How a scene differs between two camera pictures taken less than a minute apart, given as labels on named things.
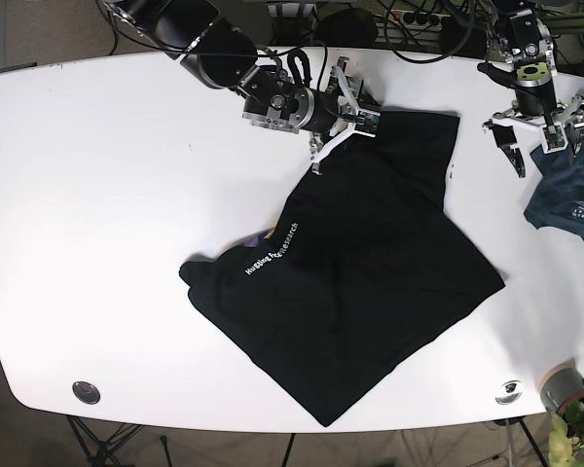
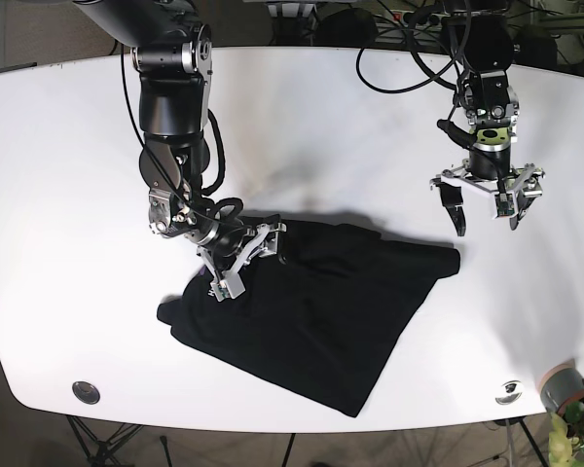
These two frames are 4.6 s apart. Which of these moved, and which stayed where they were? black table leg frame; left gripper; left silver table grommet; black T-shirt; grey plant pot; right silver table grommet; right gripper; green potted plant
Moved: right gripper; left gripper; black T-shirt
Stayed: green potted plant; left silver table grommet; right silver table grommet; black table leg frame; grey plant pot
